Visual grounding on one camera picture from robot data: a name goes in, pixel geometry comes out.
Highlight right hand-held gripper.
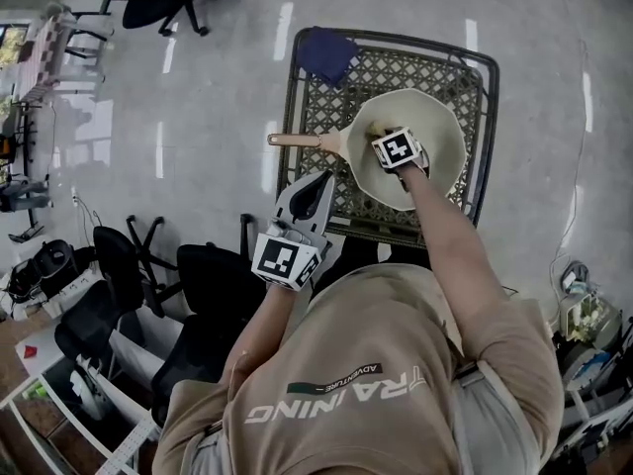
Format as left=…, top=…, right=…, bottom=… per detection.
left=370, top=126, right=431, bottom=173

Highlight person's printed t-shirt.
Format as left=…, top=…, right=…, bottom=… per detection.
left=150, top=262, right=568, bottom=475

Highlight black framed window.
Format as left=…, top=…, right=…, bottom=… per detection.
left=0, top=22, right=31, bottom=68

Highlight dark woven lattice table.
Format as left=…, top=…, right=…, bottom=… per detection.
left=275, top=26, right=500, bottom=249

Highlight black frame side chair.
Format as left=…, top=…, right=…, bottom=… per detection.
left=63, top=10, right=116, bottom=76

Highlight white flower basket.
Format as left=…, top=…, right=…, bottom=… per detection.
left=558, top=292, right=623, bottom=348

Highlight black mesh office chair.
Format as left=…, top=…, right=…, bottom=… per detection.
left=52, top=279, right=147, bottom=365
left=149, top=314, right=248, bottom=429

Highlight white board with black squares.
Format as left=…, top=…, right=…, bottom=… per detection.
left=551, top=398, right=633, bottom=464

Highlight person's right forearm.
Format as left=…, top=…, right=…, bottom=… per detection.
left=401, top=165, right=503, bottom=360

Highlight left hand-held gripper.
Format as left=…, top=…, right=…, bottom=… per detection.
left=250, top=169, right=336, bottom=294

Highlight grey device with cable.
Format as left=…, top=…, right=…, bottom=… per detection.
left=561, top=260, right=590, bottom=295

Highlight blue cloth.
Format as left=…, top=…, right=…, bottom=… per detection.
left=295, top=26, right=360, bottom=88

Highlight person's black trousers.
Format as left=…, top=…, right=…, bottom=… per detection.
left=311, top=235, right=434, bottom=296

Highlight black equipment bag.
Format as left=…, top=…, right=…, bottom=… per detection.
left=7, top=238, right=98, bottom=306

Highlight cream frying pan wooden handle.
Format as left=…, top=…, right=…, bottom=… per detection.
left=266, top=88, right=469, bottom=212

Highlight person's left forearm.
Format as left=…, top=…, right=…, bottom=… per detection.
left=221, top=282, right=302, bottom=390

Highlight white floor cable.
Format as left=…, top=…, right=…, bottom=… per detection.
left=548, top=37, right=592, bottom=311

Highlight table with checkered cloth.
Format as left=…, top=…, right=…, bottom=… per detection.
left=12, top=1, right=116, bottom=101

